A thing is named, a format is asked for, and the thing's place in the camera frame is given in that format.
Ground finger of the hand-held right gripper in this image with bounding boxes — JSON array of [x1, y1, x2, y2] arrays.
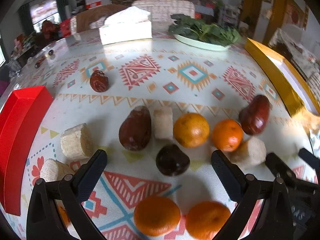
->
[[299, 148, 320, 170], [266, 152, 320, 193]]

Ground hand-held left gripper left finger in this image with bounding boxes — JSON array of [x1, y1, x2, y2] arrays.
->
[[26, 149, 108, 240]]

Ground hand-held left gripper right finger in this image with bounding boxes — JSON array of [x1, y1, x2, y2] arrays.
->
[[211, 149, 293, 240]]

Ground beige puffed rice cylinder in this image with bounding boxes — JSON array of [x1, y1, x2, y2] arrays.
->
[[39, 158, 75, 183], [230, 137, 267, 170], [153, 107, 174, 140], [60, 123, 94, 160]]

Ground orange mandarin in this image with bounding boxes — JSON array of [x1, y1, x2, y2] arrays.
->
[[173, 113, 210, 148], [57, 202, 72, 230], [133, 196, 181, 237], [211, 119, 244, 152], [186, 201, 231, 240]]

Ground large dark red jujube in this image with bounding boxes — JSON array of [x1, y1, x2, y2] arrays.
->
[[238, 94, 271, 136], [118, 106, 152, 152]]

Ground red cardboard box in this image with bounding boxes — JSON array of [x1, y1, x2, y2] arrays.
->
[[0, 86, 54, 217]]

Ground round dark jujube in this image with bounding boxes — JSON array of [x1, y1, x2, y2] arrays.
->
[[155, 144, 190, 177]]

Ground gold cardboard box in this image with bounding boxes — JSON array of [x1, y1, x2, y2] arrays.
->
[[244, 37, 320, 118]]

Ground small wrinkled red jujube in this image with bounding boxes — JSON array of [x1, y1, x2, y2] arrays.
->
[[90, 69, 110, 93]]

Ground patterned tablecloth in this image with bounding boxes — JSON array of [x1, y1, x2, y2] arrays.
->
[[0, 21, 320, 240]]

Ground white patterned chair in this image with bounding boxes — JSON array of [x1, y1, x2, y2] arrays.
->
[[269, 27, 320, 80], [131, 0, 195, 22]]

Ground pale green plate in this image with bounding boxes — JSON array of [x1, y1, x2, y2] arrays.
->
[[174, 32, 233, 52]]

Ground leafy green vegetables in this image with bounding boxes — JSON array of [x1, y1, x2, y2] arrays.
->
[[168, 14, 242, 47]]

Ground wooden door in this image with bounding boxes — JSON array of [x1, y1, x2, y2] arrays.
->
[[262, 0, 309, 45], [241, 0, 265, 30]]

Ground red carton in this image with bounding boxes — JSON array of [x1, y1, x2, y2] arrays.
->
[[59, 19, 73, 38]]

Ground white tissue box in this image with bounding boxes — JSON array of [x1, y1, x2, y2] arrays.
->
[[99, 6, 153, 46]]

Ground chair with brown cloth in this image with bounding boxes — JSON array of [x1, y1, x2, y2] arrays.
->
[[70, 4, 129, 34]]

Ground curtained window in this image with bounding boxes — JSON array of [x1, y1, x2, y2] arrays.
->
[[19, 0, 63, 33]]

